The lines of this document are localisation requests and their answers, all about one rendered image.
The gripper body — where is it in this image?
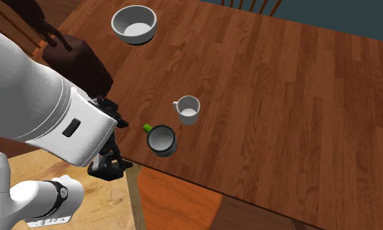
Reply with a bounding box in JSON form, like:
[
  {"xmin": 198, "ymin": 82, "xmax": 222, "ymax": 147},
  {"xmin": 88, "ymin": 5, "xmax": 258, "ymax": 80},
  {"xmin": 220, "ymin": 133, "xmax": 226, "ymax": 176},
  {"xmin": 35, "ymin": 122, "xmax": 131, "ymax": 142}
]
[{"xmin": 99, "ymin": 127, "xmax": 120, "ymax": 157}]

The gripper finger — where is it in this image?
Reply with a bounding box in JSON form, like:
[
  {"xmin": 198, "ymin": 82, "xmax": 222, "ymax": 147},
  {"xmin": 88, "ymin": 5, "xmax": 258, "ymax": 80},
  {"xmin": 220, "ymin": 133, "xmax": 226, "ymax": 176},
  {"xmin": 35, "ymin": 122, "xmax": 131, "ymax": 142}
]
[
  {"xmin": 87, "ymin": 154, "xmax": 133, "ymax": 182},
  {"xmin": 92, "ymin": 96, "xmax": 130, "ymax": 129}
]

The white mug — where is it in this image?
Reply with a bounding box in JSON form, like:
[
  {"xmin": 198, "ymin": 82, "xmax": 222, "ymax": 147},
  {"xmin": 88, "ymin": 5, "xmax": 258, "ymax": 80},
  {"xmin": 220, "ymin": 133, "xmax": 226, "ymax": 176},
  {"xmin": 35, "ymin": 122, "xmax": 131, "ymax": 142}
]
[{"xmin": 172, "ymin": 95, "xmax": 201, "ymax": 126}]

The white bowl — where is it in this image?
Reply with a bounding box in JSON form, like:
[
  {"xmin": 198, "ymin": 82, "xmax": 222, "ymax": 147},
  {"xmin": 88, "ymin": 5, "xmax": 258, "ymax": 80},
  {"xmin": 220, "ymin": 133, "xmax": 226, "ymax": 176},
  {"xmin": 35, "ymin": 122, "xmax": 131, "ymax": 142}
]
[{"xmin": 110, "ymin": 5, "xmax": 158, "ymax": 46}]

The wooden slatted chair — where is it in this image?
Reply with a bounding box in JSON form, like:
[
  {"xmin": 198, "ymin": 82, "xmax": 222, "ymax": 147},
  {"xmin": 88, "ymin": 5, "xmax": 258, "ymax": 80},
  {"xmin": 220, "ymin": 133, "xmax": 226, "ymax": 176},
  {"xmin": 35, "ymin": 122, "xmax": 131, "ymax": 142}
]
[{"xmin": 0, "ymin": 0, "xmax": 49, "ymax": 59}]

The brown wooden table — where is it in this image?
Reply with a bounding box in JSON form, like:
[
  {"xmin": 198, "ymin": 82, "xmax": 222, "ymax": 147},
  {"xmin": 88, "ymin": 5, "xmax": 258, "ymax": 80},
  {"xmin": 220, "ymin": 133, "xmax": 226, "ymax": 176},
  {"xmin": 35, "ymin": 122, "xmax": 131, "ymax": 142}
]
[{"xmin": 52, "ymin": 0, "xmax": 383, "ymax": 230}]

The wooden spindle chair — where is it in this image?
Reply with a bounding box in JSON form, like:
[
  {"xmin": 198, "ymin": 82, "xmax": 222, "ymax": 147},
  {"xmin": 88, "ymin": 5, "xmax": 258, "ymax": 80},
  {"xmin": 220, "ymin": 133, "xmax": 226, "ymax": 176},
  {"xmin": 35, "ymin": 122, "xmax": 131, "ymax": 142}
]
[{"xmin": 221, "ymin": 0, "xmax": 284, "ymax": 18}]

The dark mug with green handle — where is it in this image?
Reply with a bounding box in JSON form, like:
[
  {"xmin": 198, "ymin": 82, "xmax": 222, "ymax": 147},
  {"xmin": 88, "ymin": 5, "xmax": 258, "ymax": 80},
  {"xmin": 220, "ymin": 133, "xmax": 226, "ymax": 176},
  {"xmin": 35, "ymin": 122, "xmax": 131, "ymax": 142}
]
[{"xmin": 142, "ymin": 123, "xmax": 178, "ymax": 158}]

